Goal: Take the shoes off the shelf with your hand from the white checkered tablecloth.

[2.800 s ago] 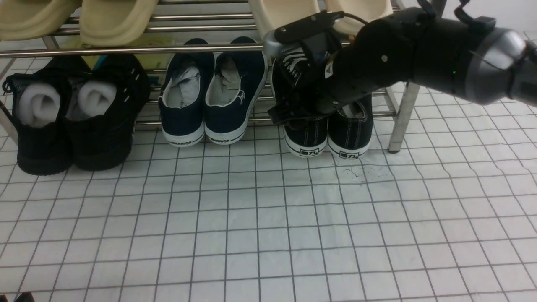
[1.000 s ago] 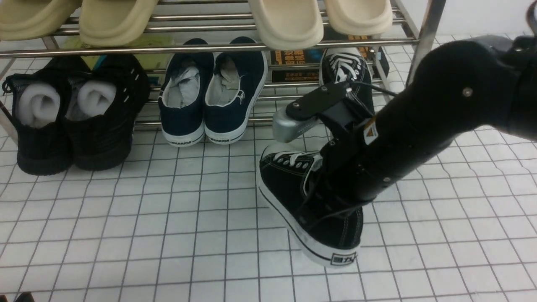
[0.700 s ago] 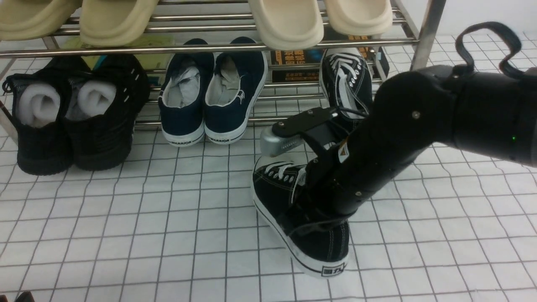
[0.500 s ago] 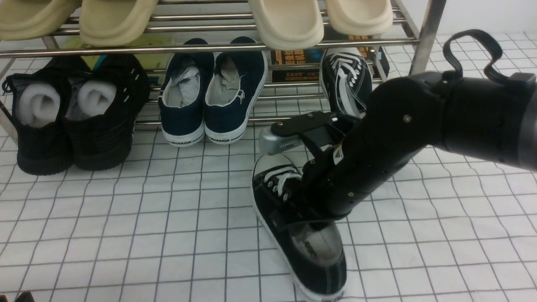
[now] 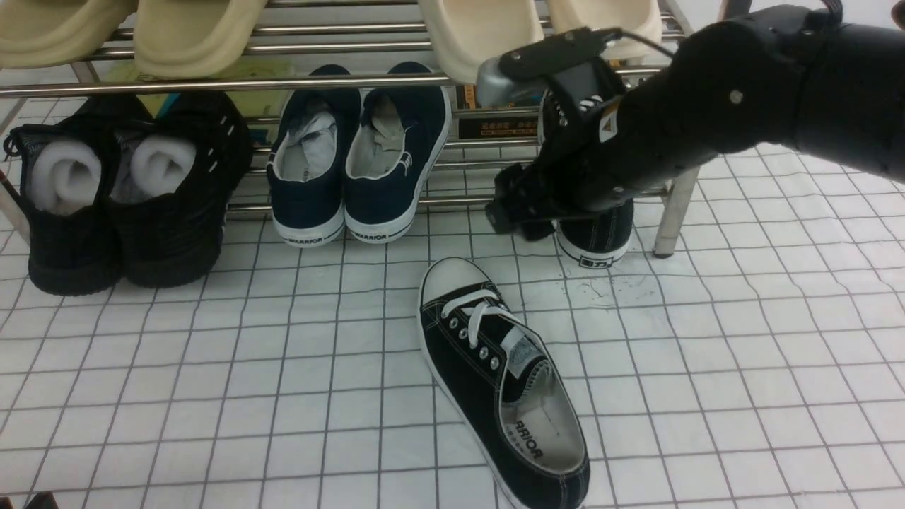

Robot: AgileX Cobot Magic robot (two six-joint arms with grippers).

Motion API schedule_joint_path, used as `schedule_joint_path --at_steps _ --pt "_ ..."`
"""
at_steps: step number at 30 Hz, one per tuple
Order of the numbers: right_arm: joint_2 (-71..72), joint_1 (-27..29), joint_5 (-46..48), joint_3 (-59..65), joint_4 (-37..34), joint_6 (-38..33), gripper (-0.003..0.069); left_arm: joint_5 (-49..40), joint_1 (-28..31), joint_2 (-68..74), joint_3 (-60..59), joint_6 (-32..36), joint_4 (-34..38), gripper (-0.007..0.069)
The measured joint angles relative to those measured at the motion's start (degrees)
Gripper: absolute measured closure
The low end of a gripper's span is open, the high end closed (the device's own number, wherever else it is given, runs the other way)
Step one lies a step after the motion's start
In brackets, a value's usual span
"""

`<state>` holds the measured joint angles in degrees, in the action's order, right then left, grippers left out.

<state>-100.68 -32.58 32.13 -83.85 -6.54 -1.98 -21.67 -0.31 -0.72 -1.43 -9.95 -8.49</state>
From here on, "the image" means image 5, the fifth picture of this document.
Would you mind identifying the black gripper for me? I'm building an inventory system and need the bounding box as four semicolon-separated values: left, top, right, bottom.
485;60;637;240

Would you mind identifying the black canvas lace-up sneaker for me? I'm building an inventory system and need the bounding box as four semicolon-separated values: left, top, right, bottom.
539;90;634;269
417;257;591;508

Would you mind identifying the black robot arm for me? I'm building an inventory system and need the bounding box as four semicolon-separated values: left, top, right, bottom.
476;1;904;241

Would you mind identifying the silver metal shoe rack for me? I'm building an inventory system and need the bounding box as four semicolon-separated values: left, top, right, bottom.
0;0;752;259

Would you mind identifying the cream foam slipper far right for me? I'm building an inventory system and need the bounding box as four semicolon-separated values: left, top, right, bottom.
546;0;663;43

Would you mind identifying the cream foam slipper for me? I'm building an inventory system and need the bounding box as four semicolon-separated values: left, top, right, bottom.
546;0;663;43
418;1;545;85

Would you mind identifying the navy canvas sneaker right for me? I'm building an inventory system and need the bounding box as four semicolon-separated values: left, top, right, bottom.
343;85;453;244

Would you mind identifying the navy canvas sneaker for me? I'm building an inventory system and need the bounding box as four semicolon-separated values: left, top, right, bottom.
343;85;453;244
266;89;361;248

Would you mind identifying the navy canvas sneaker left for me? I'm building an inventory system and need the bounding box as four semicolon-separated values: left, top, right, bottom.
266;89;361;248

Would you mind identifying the black mesh sneaker right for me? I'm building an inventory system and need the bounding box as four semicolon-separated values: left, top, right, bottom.
103;90;253;288

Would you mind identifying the black mesh sneaker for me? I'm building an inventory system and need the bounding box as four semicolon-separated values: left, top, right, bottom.
4;94;150;296
103;90;253;288

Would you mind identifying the olive foam slipper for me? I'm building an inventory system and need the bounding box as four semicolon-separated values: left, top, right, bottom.
133;1;267;78
1;1;138;69

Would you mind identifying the black mesh sneaker left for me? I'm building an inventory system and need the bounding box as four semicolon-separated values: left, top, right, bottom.
4;94;150;296

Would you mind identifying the olive foam slipper far left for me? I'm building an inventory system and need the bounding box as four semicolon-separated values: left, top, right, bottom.
1;1;138;69

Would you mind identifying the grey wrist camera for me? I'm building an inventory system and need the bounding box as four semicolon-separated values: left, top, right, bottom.
474;27;623;107

